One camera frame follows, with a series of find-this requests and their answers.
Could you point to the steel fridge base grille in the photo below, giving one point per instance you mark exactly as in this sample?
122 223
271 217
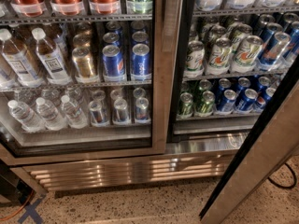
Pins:
198 157

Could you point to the front blue Pepsi can right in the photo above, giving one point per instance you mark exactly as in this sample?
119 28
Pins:
140 62

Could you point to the green can bottom shelf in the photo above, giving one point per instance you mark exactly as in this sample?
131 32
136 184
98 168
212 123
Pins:
205 106

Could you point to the white 7Up can left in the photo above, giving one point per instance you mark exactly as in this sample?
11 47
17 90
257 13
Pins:
217 63

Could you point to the tea bottle white cap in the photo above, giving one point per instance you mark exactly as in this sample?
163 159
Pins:
51 57

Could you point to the blue can bottom right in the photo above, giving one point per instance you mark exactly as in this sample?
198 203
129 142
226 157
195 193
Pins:
245 101

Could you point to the green can bottom far left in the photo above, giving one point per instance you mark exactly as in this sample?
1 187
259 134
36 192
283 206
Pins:
185 105

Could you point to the small silver can middle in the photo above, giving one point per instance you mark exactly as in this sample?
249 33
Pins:
121 112

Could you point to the white 7Up can right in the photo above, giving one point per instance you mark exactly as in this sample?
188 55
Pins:
244 59

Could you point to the blue can bottom left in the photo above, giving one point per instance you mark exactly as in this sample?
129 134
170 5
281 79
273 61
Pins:
227 102

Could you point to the water bottle left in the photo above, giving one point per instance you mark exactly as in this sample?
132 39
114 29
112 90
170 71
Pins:
26 116

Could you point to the green white can far left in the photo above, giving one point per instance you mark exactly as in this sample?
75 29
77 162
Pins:
194 59

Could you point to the small silver can right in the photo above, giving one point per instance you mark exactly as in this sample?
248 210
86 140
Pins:
142 110

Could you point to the tea bottle far left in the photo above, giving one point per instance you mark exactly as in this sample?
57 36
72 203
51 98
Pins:
21 60

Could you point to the silver blue can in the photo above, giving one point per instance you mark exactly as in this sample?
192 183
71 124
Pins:
273 51

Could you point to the water bottle right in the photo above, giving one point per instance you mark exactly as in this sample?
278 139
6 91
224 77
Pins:
73 112

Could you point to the small silver can left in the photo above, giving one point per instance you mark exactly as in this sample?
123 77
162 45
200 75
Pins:
98 113

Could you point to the steel fridge door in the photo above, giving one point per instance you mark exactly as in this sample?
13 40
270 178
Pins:
124 29
271 141

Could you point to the blue pepsi can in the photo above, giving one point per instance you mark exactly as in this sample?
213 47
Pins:
114 67
140 62

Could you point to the water bottle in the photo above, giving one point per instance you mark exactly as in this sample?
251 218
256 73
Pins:
73 112
53 118
26 116

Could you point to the white 7up can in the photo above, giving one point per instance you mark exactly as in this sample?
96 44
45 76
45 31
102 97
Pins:
244 59
217 63

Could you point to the front gold can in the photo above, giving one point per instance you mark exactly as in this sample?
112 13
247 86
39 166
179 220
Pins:
86 71

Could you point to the blue tape cross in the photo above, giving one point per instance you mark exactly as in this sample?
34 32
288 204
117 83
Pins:
30 210

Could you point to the front blue Pepsi can left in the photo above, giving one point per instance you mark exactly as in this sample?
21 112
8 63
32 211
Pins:
114 67

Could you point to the water bottle middle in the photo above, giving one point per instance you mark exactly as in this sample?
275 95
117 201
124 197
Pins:
53 118

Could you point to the small silver can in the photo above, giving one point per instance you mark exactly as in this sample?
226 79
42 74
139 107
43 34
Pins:
121 112
142 110
98 113

